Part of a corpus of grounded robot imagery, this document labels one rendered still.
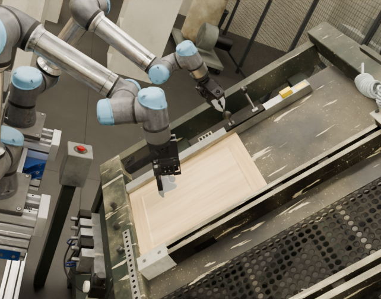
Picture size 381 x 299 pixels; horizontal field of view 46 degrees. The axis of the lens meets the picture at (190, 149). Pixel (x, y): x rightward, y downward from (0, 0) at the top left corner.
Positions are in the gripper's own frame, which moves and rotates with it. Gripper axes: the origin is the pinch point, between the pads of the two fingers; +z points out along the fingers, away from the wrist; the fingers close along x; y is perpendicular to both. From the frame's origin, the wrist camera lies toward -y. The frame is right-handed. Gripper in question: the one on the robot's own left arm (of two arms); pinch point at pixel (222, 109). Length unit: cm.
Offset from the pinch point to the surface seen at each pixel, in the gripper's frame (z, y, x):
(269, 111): 9.6, -11.3, -14.1
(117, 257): 7, -17, 76
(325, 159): 5, -57, -2
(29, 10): -33, 236, 12
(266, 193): 6, -48, 20
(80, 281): 53, 44, 105
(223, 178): 10.5, -22.1, 23.3
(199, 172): 10.5, -8.3, 27.1
